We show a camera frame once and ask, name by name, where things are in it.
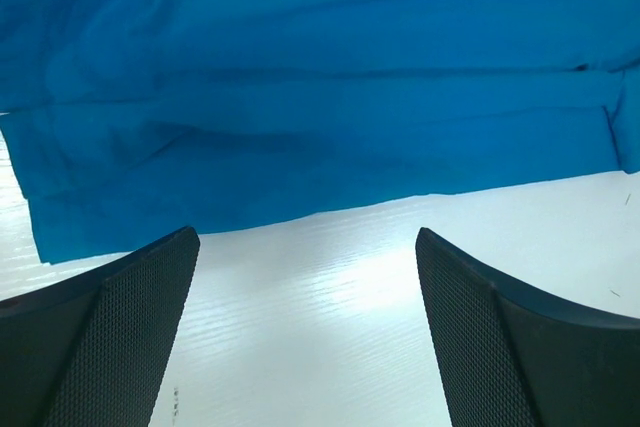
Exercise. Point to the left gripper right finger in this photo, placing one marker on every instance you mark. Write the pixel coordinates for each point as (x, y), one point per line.
(511, 354)

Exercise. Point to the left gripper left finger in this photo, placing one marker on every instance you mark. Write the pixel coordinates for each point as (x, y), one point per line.
(92, 350)

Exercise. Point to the blue t shirt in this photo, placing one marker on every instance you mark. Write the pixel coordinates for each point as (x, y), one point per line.
(128, 119)

